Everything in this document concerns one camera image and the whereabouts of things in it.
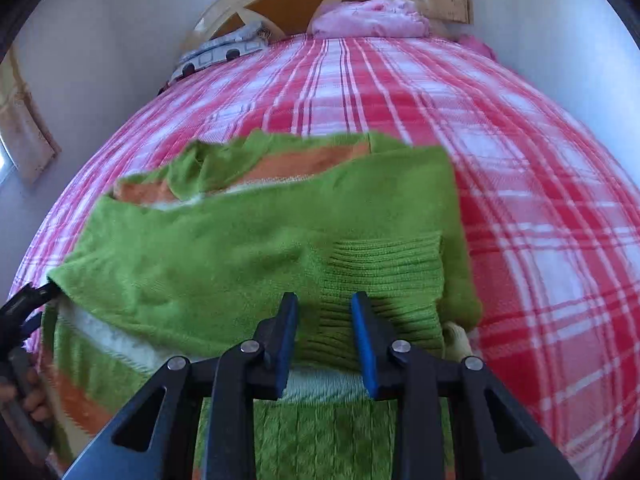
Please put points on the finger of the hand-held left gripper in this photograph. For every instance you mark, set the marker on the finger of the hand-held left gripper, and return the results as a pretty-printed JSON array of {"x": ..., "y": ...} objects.
[{"x": 30, "y": 297}]

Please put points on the pink pillow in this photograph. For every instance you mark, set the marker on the pink pillow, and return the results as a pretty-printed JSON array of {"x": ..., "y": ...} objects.
[{"x": 370, "y": 20}]

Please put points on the grey patterned pillow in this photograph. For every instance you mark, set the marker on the grey patterned pillow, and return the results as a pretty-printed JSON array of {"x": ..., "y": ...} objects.
[{"x": 220, "y": 52}]

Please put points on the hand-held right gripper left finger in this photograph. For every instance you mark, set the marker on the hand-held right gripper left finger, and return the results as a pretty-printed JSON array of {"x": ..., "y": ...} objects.
[{"x": 280, "y": 355}]

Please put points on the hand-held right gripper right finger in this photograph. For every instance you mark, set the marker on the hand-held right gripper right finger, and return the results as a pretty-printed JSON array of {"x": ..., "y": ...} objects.
[{"x": 364, "y": 355}]

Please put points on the red plaid bedspread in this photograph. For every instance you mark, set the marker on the red plaid bedspread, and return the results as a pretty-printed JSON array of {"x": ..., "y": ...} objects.
[{"x": 525, "y": 220}]

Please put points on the person's left hand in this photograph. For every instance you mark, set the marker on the person's left hand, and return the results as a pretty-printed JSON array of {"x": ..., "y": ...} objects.
[{"x": 36, "y": 400}]

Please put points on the green striped knit sweater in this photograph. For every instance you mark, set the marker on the green striped knit sweater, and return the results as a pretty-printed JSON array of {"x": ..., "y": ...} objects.
[{"x": 225, "y": 245}]

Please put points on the wide sliding side window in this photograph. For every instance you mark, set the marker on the wide sliding side window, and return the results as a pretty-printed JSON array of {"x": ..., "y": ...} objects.
[{"x": 5, "y": 165}]

